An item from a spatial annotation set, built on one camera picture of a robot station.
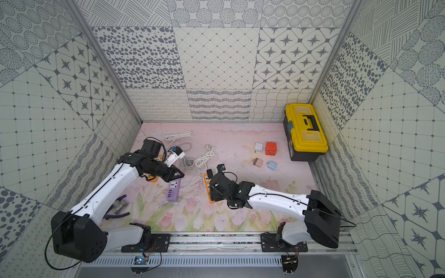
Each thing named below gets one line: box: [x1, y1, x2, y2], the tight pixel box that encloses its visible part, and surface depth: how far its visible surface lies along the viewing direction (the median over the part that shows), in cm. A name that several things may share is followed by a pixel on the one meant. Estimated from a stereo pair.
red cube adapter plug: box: [265, 141, 278, 156], surface depth 103 cm
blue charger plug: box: [265, 160, 278, 171], surface depth 100 cm
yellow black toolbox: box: [282, 103, 329, 162], surface depth 97 cm
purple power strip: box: [166, 178, 182, 202], surface depth 88 cm
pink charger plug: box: [251, 157, 264, 168], surface depth 101 cm
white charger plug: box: [254, 141, 264, 153], surface depth 109 cm
